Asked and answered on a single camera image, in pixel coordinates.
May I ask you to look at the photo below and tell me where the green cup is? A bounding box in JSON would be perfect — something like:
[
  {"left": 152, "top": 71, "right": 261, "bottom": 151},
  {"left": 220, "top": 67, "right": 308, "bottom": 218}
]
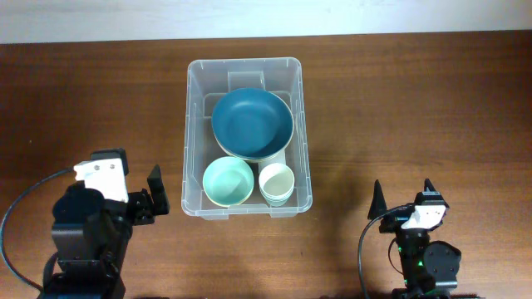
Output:
[{"left": 266, "top": 198, "right": 288, "bottom": 207}]

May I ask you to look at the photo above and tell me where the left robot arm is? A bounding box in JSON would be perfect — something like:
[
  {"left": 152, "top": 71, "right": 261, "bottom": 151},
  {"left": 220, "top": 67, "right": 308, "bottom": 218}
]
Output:
[{"left": 40, "top": 165, "right": 170, "bottom": 299}]

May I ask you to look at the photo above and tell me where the yellow small bowl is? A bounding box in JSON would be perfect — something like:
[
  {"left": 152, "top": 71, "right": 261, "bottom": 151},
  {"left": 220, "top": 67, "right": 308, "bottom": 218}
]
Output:
[{"left": 206, "top": 185, "right": 253, "bottom": 207}]

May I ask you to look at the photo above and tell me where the cream cup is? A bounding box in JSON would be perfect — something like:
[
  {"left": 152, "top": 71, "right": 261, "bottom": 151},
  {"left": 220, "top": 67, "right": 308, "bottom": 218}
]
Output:
[{"left": 259, "top": 163, "right": 295, "bottom": 195}]

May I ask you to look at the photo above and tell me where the dark blue bowl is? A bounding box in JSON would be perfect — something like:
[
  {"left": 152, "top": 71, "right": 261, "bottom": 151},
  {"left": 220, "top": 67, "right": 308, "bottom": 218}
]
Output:
[{"left": 210, "top": 86, "right": 295, "bottom": 160}]

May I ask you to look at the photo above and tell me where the grey cup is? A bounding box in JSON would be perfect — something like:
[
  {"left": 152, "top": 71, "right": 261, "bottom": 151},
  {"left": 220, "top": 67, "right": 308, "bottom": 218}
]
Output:
[{"left": 260, "top": 189, "right": 293, "bottom": 200}]

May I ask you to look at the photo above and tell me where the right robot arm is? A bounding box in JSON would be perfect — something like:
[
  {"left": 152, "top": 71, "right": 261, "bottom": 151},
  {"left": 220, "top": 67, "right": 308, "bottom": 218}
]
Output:
[{"left": 367, "top": 179, "right": 461, "bottom": 298}]

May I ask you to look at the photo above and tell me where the mint green small bowl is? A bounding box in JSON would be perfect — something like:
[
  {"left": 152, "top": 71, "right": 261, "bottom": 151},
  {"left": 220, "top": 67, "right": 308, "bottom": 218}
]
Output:
[{"left": 202, "top": 156, "right": 254, "bottom": 194}]

